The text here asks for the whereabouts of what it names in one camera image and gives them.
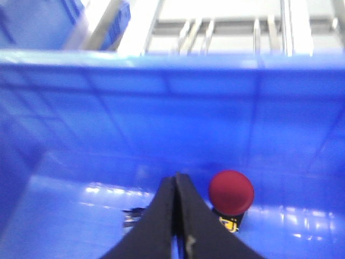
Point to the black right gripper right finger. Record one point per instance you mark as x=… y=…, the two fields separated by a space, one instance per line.
x=199 y=231

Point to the left blue plastic bin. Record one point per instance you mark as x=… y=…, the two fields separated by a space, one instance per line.
x=63 y=25

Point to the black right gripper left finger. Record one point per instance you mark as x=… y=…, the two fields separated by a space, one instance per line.
x=151 y=235

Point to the blue plastic bin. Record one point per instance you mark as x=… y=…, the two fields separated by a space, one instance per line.
x=87 y=135
x=63 y=25

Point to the red push button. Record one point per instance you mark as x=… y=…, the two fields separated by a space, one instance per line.
x=231 y=194

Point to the metal roller rack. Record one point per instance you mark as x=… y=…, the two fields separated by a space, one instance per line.
x=204 y=27

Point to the right blue plastic bin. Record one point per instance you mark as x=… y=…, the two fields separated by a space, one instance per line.
x=87 y=135

